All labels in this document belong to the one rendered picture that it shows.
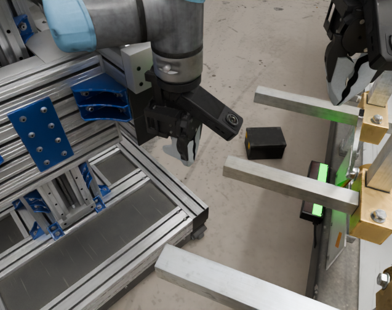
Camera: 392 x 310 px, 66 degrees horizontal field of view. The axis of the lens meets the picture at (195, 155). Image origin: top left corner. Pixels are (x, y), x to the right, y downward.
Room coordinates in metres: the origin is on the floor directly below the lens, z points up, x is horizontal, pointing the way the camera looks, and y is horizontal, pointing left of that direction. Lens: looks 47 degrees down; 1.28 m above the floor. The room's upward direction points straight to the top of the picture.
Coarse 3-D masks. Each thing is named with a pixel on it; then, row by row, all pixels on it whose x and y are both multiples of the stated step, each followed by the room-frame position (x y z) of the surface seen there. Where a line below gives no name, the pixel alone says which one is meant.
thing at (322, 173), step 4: (320, 164) 0.51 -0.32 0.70; (324, 164) 0.50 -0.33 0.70; (320, 168) 0.49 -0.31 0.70; (324, 168) 0.49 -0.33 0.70; (320, 172) 0.48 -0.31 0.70; (324, 172) 0.48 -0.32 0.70; (320, 176) 0.47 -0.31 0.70; (324, 176) 0.47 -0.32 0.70; (320, 180) 0.45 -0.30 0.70; (324, 180) 0.45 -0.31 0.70; (316, 204) 0.38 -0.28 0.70; (316, 208) 0.37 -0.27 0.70; (320, 208) 0.37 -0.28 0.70; (316, 212) 0.36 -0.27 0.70; (320, 212) 0.36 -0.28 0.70
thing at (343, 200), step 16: (240, 160) 0.38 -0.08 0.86; (240, 176) 0.35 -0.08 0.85; (256, 176) 0.34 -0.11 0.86; (272, 176) 0.34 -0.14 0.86; (288, 176) 0.34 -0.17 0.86; (288, 192) 0.32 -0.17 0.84; (304, 192) 0.31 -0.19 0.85; (320, 192) 0.30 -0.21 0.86; (336, 192) 0.30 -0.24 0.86; (352, 192) 0.30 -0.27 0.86; (336, 208) 0.29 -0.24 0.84; (352, 208) 0.28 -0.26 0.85
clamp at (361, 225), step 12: (360, 168) 0.36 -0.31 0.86; (360, 180) 0.33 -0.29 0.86; (360, 192) 0.30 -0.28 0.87; (372, 192) 0.30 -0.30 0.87; (384, 192) 0.30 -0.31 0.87; (360, 204) 0.27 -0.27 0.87; (372, 204) 0.27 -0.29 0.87; (384, 204) 0.27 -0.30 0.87; (360, 216) 0.25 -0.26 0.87; (360, 228) 0.24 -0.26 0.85; (372, 228) 0.24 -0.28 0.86; (384, 228) 0.23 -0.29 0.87; (372, 240) 0.23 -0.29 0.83; (384, 240) 0.23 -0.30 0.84
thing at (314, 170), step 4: (312, 164) 0.50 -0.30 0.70; (316, 164) 0.50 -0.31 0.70; (312, 168) 0.49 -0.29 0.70; (316, 168) 0.49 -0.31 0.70; (312, 172) 0.48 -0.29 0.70; (316, 172) 0.48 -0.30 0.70; (312, 176) 0.47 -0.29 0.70; (316, 176) 0.47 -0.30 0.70; (308, 204) 0.38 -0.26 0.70; (312, 204) 0.38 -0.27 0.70; (304, 208) 0.37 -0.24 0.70; (308, 208) 0.37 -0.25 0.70; (312, 208) 0.37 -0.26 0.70; (308, 212) 0.36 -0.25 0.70
